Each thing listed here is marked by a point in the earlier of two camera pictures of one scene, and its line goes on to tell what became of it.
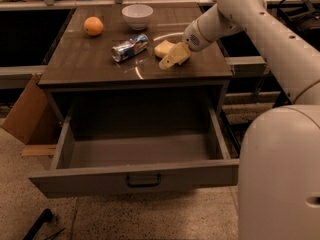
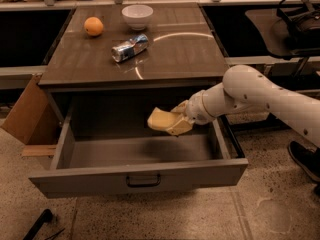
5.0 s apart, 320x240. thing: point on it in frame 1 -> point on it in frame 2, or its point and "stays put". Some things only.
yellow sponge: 164,48 -> 160,120
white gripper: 192,37 -> 196,110
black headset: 301,17 stays put
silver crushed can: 130,48 stays put
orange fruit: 93,26 stays put
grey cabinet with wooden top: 95,52 stays put
